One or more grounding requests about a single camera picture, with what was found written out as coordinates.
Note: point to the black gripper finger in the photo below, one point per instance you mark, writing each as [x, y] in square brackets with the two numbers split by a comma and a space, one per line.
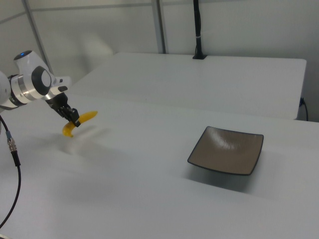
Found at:
[75, 117]

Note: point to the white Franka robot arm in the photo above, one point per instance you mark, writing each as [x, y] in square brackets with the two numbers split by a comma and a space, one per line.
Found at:
[27, 84]

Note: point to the square brown ceramic plate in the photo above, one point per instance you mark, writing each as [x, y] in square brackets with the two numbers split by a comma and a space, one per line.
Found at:
[224, 154]

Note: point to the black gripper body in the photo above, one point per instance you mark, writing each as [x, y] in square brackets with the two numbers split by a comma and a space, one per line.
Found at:
[58, 102]

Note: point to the yellow banana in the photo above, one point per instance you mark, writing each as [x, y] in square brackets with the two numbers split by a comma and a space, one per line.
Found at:
[87, 116]

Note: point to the black camera pole with base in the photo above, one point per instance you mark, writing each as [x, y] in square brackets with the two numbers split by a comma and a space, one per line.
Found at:
[198, 25]

